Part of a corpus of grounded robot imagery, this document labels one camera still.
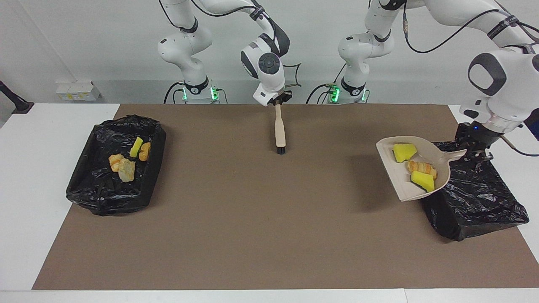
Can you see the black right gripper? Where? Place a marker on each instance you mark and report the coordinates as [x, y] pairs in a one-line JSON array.
[[282, 97]]

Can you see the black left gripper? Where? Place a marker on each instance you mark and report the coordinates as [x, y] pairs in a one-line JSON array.
[[476, 135]]

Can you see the beige hand brush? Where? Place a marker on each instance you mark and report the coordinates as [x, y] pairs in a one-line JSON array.
[[280, 130]]

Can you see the striped croissant piece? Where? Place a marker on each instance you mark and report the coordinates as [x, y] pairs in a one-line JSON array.
[[422, 168], [114, 162]]

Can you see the yellow sponge piece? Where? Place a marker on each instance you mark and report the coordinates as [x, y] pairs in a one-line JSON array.
[[404, 151], [423, 181]]

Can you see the beige plastic dustpan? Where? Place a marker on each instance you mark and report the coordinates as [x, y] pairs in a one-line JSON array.
[[396, 176]]

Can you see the brown oval bread roll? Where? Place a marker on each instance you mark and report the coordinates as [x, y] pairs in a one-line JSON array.
[[145, 151]]

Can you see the green and yellow sponge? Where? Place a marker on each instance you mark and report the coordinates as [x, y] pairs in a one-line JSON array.
[[136, 147]]

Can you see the pale bread chunk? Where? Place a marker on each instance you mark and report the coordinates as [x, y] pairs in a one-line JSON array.
[[127, 170]]

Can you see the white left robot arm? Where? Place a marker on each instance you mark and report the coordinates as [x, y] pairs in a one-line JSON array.
[[497, 84]]

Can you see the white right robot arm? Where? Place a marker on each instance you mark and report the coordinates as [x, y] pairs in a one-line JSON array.
[[269, 67]]

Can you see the bin covered by black bag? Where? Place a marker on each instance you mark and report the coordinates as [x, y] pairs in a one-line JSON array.
[[476, 202]]

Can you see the open bin with black bag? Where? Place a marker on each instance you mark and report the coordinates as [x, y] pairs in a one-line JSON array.
[[97, 193]]

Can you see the brown table mat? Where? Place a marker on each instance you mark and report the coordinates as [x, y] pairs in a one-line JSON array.
[[269, 261]]

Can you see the black stand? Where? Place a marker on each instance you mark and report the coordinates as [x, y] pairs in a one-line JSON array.
[[19, 106]]

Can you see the white wall socket box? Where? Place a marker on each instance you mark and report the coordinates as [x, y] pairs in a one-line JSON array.
[[78, 91]]

